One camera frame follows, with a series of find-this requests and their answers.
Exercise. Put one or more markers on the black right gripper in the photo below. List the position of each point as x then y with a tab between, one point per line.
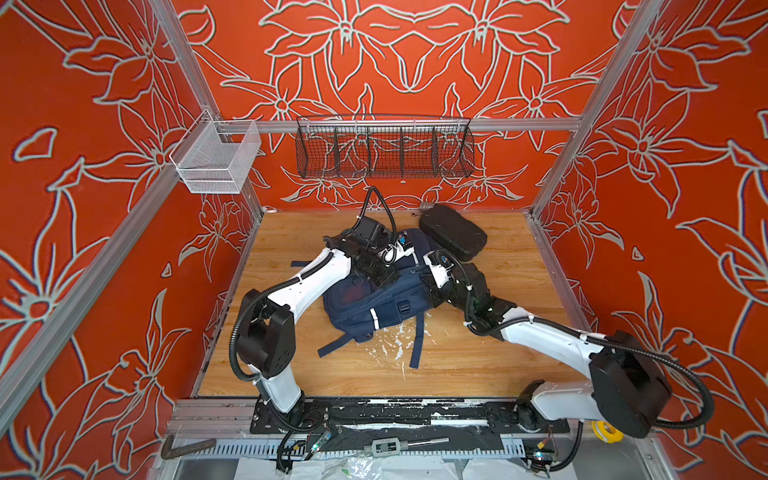
433	287

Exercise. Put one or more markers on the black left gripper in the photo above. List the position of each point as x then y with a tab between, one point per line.
380	279

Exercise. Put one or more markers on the navy blue student backpack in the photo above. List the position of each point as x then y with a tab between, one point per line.
357	308

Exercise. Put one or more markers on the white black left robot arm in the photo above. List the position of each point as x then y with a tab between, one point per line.
263	339

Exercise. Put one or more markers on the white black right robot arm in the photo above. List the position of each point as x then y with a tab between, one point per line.
623	383

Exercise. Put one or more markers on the black hard zip case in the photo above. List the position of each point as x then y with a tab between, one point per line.
455	233

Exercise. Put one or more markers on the yellow tape roll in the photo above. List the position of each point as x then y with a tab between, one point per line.
606	432

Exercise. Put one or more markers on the brown bent metal bar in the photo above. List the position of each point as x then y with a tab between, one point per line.
170	451

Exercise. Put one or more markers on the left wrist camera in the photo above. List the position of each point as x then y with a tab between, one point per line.
370	232

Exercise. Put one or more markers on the black wire wall basket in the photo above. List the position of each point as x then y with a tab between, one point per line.
382	146

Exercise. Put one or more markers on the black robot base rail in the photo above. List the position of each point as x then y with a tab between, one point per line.
496	414

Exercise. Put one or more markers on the white wire mesh basket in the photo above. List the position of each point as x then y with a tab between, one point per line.
216	157

